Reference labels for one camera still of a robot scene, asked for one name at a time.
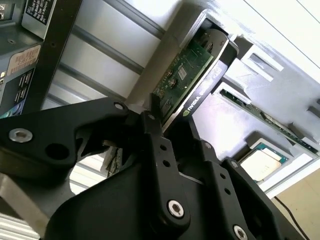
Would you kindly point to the green graphics card black cover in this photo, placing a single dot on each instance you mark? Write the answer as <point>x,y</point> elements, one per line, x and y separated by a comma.
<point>190,67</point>

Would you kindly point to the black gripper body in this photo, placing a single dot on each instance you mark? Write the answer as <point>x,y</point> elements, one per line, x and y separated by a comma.
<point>112,212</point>

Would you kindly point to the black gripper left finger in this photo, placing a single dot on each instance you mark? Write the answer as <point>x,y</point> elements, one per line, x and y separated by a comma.
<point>37,140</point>

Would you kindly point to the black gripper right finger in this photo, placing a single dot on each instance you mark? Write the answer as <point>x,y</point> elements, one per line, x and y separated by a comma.
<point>225,200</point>

